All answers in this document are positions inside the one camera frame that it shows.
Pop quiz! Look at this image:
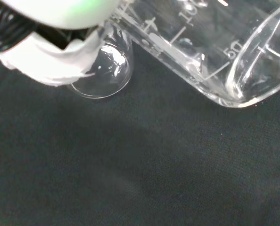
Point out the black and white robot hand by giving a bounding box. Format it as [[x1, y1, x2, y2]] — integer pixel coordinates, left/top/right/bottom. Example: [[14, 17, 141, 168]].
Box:
[[0, 0, 132, 88]]

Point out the clear empty glass beaker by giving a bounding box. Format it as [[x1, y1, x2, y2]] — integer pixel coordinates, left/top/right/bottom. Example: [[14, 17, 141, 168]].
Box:
[[68, 20, 134, 99]]

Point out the black bench cloth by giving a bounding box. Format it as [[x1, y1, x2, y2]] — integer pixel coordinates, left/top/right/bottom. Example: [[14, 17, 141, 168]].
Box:
[[0, 29, 280, 226]]

